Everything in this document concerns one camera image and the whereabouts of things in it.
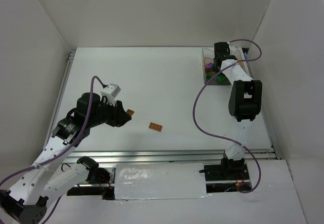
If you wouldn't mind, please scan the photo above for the brown lego plate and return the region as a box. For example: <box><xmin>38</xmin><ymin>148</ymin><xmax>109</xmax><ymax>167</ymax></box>
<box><xmin>126</xmin><ymin>109</ymin><xmax>135</xmax><ymax>116</ymax></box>

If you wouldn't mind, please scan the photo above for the green rounded lego brick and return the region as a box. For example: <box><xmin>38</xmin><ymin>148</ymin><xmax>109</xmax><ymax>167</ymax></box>
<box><xmin>216</xmin><ymin>76</ymin><xmax>227</xmax><ymax>82</ymax></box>

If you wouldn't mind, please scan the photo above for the orange-brown lego plate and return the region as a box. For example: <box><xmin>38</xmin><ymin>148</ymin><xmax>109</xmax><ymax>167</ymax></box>
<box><xmin>149</xmin><ymin>122</ymin><xmax>163</xmax><ymax>132</ymax></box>

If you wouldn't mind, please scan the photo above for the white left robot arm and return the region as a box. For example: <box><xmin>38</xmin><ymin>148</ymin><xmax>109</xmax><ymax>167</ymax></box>
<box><xmin>1</xmin><ymin>93</ymin><xmax>132</xmax><ymax>223</ymax></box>

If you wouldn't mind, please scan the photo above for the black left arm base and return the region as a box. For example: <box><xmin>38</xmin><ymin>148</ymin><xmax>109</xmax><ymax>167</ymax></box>
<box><xmin>67</xmin><ymin>167</ymin><xmax>116</xmax><ymax>200</ymax></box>

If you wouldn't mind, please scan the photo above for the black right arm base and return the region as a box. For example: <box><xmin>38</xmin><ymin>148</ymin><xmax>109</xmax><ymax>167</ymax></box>
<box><xmin>199</xmin><ymin>165</ymin><xmax>250</xmax><ymax>182</ymax></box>

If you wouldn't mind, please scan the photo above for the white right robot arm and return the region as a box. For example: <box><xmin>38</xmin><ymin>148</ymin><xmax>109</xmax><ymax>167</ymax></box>
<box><xmin>213</xmin><ymin>42</ymin><xmax>262</xmax><ymax>173</ymax></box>

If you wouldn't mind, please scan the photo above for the clear stepped sorting container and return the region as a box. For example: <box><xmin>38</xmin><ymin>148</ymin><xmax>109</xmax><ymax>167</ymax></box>
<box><xmin>202</xmin><ymin>48</ymin><xmax>230</xmax><ymax>86</ymax></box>

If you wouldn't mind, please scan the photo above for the clear narrow sorting bin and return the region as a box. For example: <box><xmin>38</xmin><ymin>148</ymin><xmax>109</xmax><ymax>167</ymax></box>
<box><xmin>234</xmin><ymin>48</ymin><xmax>249</xmax><ymax>74</ymax></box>

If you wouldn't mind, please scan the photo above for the white foil cover panel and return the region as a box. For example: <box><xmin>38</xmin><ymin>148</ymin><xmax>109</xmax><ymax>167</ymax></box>
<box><xmin>114</xmin><ymin>163</ymin><xmax>207</xmax><ymax>200</ymax></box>

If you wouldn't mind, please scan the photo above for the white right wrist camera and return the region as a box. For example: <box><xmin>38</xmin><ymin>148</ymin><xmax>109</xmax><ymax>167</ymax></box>
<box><xmin>228</xmin><ymin>42</ymin><xmax>240</xmax><ymax>56</ymax></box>

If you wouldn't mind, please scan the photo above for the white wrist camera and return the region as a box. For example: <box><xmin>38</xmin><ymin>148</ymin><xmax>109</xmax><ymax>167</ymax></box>
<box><xmin>101</xmin><ymin>83</ymin><xmax>121</xmax><ymax>106</ymax></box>
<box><xmin>228</xmin><ymin>42</ymin><xmax>240</xmax><ymax>56</ymax></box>

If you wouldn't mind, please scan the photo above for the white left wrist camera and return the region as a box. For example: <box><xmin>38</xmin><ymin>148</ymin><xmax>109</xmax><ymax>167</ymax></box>
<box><xmin>101</xmin><ymin>83</ymin><xmax>121</xmax><ymax>106</ymax></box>

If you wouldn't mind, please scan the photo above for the aluminium table edge rail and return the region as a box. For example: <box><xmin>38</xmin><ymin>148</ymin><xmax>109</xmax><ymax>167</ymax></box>
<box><xmin>64</xmin><ymin>150</ymin><xmax>282</xmax><ymax>164</ymax></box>

